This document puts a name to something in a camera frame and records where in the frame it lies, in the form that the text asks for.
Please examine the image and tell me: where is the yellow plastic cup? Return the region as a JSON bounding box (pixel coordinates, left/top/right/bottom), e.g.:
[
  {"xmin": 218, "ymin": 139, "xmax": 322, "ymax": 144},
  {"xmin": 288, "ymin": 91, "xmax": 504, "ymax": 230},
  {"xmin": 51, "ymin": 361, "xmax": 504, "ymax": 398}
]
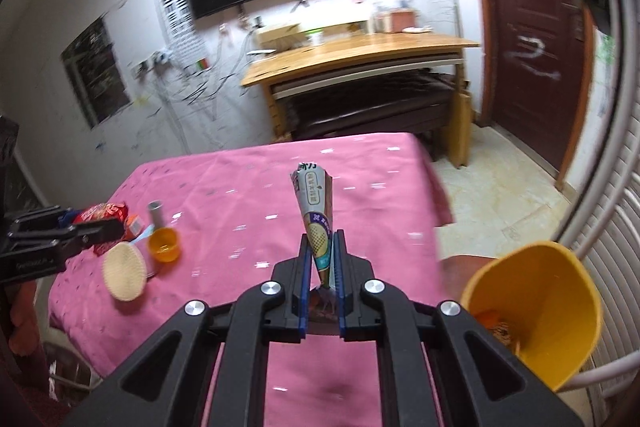
[{"xmin": 148, "ymin": 227, "xmax": 181, "ymax": 264}]

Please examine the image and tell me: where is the yellow plastic bin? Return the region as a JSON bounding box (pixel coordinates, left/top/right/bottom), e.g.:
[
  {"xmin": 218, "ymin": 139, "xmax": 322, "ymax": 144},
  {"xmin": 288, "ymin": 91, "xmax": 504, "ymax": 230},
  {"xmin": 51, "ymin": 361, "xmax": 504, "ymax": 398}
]
[{"xmin": 459, "ymin": 243, "xmax": 604, "ymax": 392}]

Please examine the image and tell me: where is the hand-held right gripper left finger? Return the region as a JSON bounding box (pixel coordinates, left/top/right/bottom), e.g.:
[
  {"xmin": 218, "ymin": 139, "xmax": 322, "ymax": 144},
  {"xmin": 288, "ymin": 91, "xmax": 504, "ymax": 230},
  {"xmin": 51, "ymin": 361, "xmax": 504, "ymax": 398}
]
[{"xmin": 75, "ymin": 232, "xmax": 314, "ymax": 427}]

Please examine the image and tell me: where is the pink star-print tablecloth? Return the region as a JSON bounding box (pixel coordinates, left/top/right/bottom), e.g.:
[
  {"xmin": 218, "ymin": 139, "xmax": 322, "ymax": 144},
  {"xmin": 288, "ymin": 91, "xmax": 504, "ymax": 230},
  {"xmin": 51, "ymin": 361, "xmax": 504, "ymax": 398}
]
[{"xmin": 47, "ymin": 132, "xmax": 451, "ymax": 427}]

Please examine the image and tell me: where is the white louvered shutter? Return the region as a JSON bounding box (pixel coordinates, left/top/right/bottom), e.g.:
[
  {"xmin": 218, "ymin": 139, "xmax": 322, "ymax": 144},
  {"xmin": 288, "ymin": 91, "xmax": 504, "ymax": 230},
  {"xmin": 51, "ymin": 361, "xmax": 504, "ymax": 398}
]
[{"xmin": 565, "ymin": 97, "xmax": 640, "ymax": 408}]

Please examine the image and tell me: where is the clear plastic container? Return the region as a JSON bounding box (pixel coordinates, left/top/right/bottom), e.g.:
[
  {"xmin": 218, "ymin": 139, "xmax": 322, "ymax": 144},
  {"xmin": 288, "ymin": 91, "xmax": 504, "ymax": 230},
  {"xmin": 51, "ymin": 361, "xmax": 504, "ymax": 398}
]
[{"xmin": 370, "ymin": 0, "xmax": 419, "ymax": 34}]

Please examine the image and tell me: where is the dark brown door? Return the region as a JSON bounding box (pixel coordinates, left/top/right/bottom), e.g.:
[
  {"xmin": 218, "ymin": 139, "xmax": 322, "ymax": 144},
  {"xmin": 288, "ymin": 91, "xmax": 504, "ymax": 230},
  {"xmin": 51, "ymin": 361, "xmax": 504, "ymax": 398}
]
[{"xmin": 460, "ymin": 0, "xmax": 599, "ymax": 194}]

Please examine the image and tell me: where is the tangle of black cables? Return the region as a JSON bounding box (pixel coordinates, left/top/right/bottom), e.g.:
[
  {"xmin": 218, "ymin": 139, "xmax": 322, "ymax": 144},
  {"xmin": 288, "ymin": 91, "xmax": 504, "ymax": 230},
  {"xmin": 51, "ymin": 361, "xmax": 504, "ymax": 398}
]
[{"xmin": 135, "ymin": 22, "xmax": 281, "ymax": 152}]

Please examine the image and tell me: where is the ice cream cone wrapper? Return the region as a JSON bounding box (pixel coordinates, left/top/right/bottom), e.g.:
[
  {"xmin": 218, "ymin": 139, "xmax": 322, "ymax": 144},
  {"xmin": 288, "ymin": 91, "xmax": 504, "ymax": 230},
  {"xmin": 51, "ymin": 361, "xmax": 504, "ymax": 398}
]
[{"xmin": 290, "ymin": 162, "xmax": 342, "ymax": 338}]

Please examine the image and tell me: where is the dark upright furniture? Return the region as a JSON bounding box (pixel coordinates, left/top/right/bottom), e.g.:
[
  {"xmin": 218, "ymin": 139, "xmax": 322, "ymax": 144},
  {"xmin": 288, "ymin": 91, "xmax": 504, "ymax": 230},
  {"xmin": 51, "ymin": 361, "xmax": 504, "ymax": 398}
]
[{"xmin": 0, "ymin": 114, "xmax": 22, "ymax": 210}]

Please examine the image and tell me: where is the metal door handle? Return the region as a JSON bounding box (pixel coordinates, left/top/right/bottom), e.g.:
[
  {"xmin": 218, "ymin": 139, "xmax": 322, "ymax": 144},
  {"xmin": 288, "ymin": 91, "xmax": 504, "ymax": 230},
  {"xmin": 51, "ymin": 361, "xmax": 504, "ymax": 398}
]
[{"xmin": 567, "ymin": 2, "xmax": 586, "ymax": 42}]

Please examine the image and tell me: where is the orange cardboard box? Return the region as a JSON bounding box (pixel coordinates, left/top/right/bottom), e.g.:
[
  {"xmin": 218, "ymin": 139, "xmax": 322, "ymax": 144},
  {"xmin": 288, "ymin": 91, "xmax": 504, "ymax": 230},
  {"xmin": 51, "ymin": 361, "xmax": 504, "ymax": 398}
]
[{"xmin": 124, "ymin": 214, "xmax": 144, "ymax": 242}]

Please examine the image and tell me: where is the cream round bristle brush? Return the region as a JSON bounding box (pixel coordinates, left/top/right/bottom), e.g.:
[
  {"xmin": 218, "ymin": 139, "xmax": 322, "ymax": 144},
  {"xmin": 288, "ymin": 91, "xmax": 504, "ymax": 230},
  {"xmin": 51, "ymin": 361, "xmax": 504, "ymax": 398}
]
[{"xmin": 102, "ymin": 229, "xmax": 153, "ymax": 303}]

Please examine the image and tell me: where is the red snack packet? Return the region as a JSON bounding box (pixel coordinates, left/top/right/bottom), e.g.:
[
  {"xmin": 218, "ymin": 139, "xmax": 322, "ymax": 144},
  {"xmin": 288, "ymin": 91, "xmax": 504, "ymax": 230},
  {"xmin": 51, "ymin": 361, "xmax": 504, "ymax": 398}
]
[{"xmin": 72, "ymin": 202, "xmax": 130, "ymax": 257}]

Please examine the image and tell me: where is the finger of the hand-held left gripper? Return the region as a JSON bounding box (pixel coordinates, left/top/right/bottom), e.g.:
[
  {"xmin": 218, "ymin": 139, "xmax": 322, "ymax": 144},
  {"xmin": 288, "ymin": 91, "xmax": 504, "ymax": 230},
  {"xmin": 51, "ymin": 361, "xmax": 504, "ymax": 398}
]
[
  {"xmin": 7, "ymin": 205, "xmax": 77, "ymax": 234},
  {"xmin": 7, "ymin": 219, "xmax": 126, "ymax": 260}
]

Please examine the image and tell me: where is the grey tube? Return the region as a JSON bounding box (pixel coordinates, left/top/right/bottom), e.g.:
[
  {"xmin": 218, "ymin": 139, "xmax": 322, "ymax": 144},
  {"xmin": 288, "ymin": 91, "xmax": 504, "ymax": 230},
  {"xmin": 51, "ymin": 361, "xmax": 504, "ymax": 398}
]
[{"xmin": 147, "ymin": 200, "xmax": 167, "ymax": 230}]

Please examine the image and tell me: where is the wooden desk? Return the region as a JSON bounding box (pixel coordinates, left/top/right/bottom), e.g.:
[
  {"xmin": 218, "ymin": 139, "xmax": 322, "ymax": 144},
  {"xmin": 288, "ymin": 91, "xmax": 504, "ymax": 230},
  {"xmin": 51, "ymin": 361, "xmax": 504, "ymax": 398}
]
[{"xmin": 240, "ymin": 19, "xmax": 481, "ymax": 168}]

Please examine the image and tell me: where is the eye chart poster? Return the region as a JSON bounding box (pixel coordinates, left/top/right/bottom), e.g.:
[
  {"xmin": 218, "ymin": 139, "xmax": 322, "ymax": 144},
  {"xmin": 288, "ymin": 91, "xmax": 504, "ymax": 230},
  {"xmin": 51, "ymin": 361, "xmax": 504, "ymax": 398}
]
[{"xmin": 152, "ymin": 0, "xmax": 213, "ymax": 72}]

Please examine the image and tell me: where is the pink box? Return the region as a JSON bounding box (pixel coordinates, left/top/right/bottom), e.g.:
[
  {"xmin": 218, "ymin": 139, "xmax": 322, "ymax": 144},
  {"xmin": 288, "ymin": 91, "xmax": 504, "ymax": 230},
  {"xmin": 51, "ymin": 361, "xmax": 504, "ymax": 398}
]
[{"xmin": 387, "ymin": 8, "xmax": 419, "ymax": 32}]

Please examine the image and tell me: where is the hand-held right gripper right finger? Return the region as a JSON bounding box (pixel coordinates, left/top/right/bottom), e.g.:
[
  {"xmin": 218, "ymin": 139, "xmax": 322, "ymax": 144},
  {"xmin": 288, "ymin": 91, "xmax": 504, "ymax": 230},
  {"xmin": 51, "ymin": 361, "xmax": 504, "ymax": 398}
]
[{"xmin": 333, "ymin": 229, "xmax": 585, "ymax": 427}]

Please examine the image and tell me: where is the white wall socket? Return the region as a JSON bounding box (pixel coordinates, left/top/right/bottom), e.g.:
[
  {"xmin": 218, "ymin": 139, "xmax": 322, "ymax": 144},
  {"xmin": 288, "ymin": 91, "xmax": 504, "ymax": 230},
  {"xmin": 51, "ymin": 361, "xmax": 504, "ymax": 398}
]
[{"xmin": 131, "ymin": 49, "xmax": 174, "ymax": 76}]

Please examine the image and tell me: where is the dark wall niche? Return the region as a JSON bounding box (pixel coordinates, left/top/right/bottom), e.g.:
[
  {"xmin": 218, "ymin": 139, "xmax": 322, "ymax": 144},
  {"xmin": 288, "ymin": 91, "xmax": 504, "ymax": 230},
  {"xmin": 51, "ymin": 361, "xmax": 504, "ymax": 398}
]
[{"xmin": 61, "ymin": 17, "xmax": 132, "ymax": 130}]

